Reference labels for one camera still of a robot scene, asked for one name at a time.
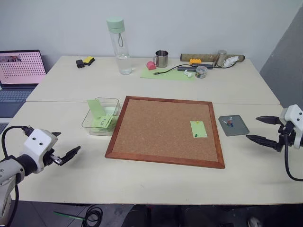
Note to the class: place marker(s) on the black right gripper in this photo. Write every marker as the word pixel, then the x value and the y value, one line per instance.
pixel 283 140

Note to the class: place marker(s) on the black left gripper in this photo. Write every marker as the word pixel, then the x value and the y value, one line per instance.
pixel 50 159

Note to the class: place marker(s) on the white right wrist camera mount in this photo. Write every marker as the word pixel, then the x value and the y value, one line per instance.
pixel 292 113

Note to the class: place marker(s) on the silver metal cylinder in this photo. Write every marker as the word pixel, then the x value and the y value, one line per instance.
pixel 220 58

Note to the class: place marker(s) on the yellow toy brick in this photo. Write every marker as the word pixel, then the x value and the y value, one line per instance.
pixel 195 61

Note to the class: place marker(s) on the wood-framed cork board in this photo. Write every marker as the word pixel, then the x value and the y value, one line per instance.
pixel 156 130

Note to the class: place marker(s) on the green stick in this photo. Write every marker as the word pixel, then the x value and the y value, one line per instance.
pixel 68 215

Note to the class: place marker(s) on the stainless steel mug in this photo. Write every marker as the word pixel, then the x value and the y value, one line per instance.
pixel 162 59

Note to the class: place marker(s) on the small white plastic piece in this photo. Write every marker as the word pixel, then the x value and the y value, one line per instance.
pixel 188 74

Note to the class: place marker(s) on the blank green paper note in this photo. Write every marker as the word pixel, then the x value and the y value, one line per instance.
pixel 95 108
pixel 113 124

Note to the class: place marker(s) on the small black box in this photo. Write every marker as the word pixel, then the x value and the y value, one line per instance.
pixel 80 63

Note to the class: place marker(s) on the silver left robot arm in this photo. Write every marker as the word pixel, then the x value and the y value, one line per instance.
pixel 9 170

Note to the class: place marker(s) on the clear plastic box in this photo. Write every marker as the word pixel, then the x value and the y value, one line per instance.
pixel 94 131

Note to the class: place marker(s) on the large green paper sheet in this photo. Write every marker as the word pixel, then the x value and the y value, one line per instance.
pixel 170 75

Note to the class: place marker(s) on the grey usb hub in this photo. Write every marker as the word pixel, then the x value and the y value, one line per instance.
pixel 187 68

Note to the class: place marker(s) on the clear plastic cup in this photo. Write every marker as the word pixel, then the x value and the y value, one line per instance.
pixel 201 72

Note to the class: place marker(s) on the grey metal tray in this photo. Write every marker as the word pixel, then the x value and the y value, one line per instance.
pixel 236 128

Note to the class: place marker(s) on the yellow and black sponge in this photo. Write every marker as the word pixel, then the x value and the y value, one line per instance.
pixel 88 60

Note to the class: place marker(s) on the black bar-shaped hub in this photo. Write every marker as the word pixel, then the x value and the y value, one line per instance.
pixel 203 64

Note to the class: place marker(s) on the grey laptop with pink screen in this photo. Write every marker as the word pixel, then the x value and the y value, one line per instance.
pixel 21 68

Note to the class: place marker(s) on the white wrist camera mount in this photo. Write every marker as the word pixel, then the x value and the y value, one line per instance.
pixel 38 142
pixel 292 113

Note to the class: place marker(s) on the clear bottle with green lid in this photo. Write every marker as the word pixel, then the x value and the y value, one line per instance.
pixel 122 47

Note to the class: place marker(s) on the pink plastic block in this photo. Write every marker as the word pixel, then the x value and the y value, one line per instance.
pixel 151 65

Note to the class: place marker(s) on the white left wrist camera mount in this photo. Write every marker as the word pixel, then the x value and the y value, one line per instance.
pixel 38 142

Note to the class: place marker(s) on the crumpled white tissue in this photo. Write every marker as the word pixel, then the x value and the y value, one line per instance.
pixel 230 61

